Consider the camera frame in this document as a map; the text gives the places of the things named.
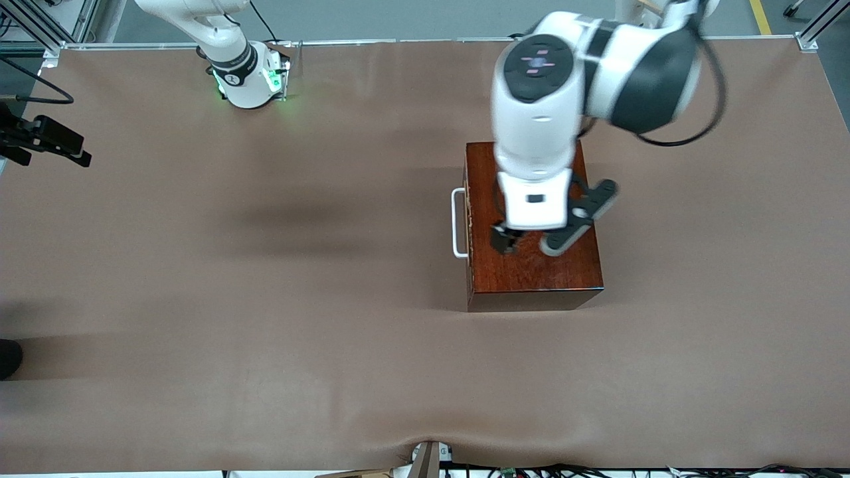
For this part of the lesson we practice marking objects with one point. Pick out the aluminium frame strut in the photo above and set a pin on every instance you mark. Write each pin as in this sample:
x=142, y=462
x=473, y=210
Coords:
x=86, y=16
x=823, y=20

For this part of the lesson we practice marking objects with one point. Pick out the black caster wheel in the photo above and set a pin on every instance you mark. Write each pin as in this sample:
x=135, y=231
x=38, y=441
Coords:
x=793, y=8

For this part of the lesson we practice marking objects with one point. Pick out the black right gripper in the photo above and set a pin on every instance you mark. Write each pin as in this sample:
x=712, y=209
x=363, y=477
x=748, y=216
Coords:
x=18, y=135

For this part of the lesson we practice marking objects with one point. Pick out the dark red wooden cabinet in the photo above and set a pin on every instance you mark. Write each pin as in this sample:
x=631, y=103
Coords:
x=531, y=279

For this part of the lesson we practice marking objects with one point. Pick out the brown table cover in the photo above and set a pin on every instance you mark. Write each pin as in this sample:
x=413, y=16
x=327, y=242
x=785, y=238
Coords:
x=265, y=372

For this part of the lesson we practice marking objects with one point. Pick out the small white box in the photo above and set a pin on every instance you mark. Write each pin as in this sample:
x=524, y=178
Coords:
x=445, y=453

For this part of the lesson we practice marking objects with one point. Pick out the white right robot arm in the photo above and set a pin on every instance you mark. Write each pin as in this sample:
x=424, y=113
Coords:
x=242, y=79

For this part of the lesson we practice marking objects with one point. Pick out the black round object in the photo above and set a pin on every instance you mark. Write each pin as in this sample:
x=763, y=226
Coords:
x=9, y=358

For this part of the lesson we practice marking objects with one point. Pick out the light wood drawer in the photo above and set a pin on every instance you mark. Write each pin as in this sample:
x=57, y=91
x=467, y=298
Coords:
x=458, y=249

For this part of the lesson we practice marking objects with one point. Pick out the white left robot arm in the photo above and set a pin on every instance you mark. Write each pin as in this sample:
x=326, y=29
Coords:
x=531, y=119

